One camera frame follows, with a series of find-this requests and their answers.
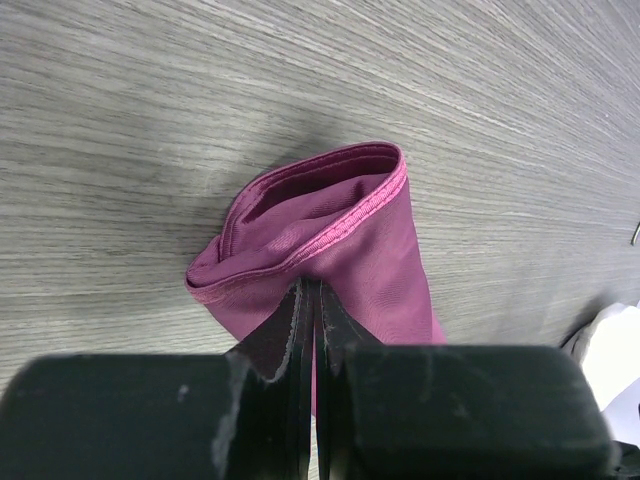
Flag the magenta satin napkin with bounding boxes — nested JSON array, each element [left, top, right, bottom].
[[184, 141, 449, 416]]

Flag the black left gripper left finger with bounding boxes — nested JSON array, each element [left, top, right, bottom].
[[1, 279, 315, 479]]

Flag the iridescent purple spoon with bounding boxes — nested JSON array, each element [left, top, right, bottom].
[[630, 222, 640, 246]]

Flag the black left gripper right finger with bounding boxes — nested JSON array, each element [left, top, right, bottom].
[[315, 284, 615, 479]]

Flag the white folded cloth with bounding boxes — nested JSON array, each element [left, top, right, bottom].
[[562, 303, 640, 446]]

